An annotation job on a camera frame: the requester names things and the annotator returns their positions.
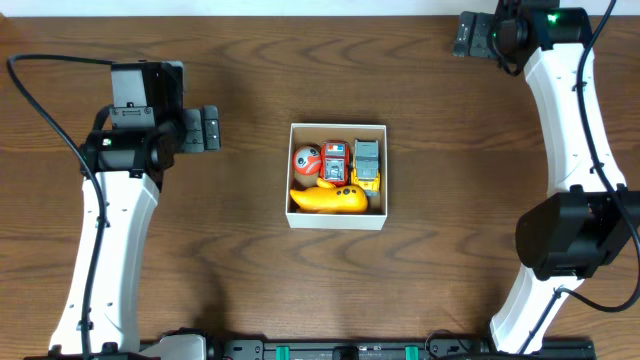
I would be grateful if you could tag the yellow grey dump truck toy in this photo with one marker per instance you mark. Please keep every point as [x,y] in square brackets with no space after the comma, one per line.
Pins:
[365,168]

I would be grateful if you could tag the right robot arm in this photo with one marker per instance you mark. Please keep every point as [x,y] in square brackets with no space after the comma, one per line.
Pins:
[590,213]

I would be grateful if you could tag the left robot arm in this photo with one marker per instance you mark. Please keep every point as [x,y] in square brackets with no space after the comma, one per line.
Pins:
[100,319]

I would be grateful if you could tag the red toy car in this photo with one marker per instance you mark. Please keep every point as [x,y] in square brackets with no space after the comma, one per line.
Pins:
[335,156]

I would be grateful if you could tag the red ball toy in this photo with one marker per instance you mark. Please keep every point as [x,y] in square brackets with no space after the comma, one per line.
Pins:
[307,160]

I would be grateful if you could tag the white cardboard box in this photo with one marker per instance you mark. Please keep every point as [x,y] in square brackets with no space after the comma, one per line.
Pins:
[316,133]

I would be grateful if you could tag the orange dinosaur toy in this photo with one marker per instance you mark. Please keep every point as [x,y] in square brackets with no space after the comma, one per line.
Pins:
[326,197]

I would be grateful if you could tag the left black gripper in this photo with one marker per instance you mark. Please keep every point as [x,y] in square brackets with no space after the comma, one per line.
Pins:
[192,130]

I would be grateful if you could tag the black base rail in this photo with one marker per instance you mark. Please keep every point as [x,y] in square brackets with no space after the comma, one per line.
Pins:
[380,350]

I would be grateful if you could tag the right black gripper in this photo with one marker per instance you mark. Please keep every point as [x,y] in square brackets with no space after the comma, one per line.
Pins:
[485,25]

